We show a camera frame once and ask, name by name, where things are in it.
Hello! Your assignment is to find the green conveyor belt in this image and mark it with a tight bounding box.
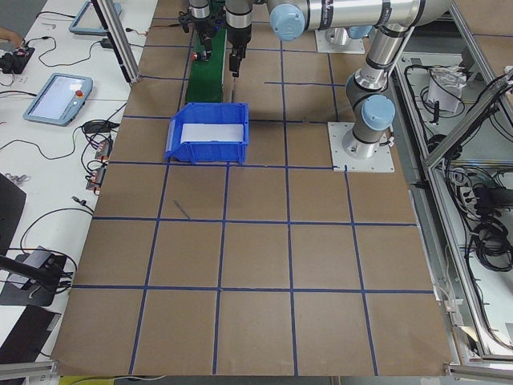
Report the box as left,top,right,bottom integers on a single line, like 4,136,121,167
185,1,226,103

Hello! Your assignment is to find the far teach pendant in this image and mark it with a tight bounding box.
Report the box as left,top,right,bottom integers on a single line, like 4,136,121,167
68,1,106,36

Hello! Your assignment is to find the white foam bin liner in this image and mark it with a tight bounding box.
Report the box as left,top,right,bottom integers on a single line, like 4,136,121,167
180,124,244,143

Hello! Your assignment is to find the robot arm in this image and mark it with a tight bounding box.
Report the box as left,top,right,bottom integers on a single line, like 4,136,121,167
265,0,451,160
189,0,216,55

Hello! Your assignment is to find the aluminium frame post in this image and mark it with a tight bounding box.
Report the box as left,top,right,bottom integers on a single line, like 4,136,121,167
91,0,140,84

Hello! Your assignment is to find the black power adapter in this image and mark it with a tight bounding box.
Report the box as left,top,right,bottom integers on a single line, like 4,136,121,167
100,38,113,49

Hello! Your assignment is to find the left blue plastic bin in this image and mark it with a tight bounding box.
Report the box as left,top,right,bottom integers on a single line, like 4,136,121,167
164,103,249,164

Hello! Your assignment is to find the near teach pendant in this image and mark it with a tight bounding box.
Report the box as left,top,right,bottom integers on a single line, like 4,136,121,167
22,73,93,126

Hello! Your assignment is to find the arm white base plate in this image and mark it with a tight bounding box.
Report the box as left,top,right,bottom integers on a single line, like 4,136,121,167
315,28,366,55
328,122,394,173

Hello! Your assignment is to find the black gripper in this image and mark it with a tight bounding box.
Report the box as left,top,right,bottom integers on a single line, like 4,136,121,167
193,18,216,52
229,40,248,78

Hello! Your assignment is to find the teach pendant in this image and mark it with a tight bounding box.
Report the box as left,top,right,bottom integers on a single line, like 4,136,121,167
68,1,106,36
22,73,93,126

